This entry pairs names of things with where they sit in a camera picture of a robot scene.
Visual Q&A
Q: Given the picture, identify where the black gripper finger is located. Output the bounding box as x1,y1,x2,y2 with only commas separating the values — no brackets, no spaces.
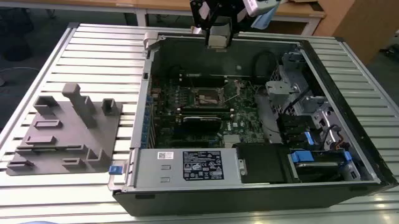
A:
190,0,219,46
230,0,249,46

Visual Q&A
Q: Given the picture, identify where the silver CPU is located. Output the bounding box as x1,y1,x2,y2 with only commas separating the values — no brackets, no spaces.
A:
206,25,234,49

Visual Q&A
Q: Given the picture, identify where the wire locking lever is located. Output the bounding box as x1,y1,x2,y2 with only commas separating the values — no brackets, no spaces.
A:
223,92,243,105

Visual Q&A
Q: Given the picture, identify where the CPU socket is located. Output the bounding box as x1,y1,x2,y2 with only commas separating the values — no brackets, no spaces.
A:
194,87,227,108

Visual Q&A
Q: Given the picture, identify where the black expansion slot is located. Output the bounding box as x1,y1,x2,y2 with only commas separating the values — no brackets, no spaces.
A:
170,140,219,148
173,133,218,140

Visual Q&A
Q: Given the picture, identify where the silver metal drive cage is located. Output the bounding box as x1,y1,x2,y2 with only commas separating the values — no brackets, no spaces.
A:
274,51,337,131

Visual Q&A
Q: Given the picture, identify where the green motherboard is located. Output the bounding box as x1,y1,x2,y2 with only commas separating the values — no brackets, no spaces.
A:
150,79,275,149

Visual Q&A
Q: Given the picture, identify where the black graphics card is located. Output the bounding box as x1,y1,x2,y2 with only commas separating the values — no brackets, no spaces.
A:
182,116,225,133

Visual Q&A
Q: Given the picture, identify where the wooden cabinet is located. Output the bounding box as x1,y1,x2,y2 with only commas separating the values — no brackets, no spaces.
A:
314,0,399,66

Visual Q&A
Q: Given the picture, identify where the black plastic disk bay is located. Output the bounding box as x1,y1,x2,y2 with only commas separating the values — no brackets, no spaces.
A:
277,114,315,144

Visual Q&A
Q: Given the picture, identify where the silver chipset heatsink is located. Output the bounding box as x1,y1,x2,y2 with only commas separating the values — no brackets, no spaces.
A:
223,134,243,143

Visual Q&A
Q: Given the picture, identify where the blue plastic drive latch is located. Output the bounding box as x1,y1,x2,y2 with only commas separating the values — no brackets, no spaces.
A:
303,131,315,146

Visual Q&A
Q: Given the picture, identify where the grey parts rack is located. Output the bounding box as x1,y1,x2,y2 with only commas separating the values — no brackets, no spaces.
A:
6,83,125,176

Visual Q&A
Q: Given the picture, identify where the grey power supply unit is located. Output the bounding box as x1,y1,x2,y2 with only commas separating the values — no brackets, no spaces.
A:
126,148,243,189

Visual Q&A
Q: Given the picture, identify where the black office chair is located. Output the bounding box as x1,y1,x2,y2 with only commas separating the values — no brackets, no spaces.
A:
0,7,35,62

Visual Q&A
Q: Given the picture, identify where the hard disk blue carrier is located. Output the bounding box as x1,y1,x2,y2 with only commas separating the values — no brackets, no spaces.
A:
289,150,353,184

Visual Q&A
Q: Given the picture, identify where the black PC case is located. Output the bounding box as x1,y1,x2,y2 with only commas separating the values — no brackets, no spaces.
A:
107,31,399,217

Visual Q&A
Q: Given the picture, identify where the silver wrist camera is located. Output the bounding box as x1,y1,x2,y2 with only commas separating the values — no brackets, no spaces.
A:
243,0,281,17

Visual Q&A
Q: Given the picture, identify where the wooden desk white frame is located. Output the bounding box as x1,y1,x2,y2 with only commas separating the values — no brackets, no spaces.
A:
0,0,147,27
146,0,327,35

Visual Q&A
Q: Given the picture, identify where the grey metal bracket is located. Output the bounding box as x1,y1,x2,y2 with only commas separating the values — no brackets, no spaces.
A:
266,80,299,103

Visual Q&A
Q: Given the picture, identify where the grey flat cable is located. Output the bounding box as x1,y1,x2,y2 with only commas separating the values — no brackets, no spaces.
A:
254,93,283,143

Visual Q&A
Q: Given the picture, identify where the orange yellow wire bundle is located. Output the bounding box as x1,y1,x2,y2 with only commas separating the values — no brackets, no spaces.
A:
330,139,350,152

